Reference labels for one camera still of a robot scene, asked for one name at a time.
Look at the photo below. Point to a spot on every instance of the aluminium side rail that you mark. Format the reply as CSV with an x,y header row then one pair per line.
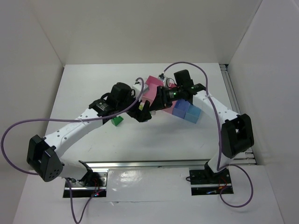
x,y
246,157

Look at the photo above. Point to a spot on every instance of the aluminium front rail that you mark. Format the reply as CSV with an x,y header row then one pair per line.
x,y
146,164

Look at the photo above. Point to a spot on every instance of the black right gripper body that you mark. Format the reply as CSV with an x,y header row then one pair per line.
x,y
161,97

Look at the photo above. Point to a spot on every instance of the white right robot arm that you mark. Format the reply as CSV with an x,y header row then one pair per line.
x,y
234,130

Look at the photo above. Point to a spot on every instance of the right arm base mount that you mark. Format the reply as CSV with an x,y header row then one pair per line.
x,y
201,184

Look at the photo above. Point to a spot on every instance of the purple blue container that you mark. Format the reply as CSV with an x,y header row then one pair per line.
x,y
180,109

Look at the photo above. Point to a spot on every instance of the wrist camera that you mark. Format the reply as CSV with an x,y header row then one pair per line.
x,y
138,87
165,80

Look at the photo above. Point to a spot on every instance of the large pink container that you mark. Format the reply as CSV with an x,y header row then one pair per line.
x,y
152,84

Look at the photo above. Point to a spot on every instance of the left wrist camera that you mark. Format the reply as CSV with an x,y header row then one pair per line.
x,y
138,87

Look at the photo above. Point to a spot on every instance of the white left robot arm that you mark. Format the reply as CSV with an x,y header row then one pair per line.
x,y
44,153

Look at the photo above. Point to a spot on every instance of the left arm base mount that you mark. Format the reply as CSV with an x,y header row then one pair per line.
x,y
96,184

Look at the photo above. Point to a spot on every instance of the light blue container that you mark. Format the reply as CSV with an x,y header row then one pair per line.
x,y
193,113

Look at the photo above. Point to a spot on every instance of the green stepped lego assembly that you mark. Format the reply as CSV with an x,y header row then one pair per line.
x,y
117,120

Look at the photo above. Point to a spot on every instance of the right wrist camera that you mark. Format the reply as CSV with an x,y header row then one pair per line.
x,y
165,80

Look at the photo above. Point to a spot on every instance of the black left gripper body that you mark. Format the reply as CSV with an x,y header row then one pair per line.
x,y
139,111

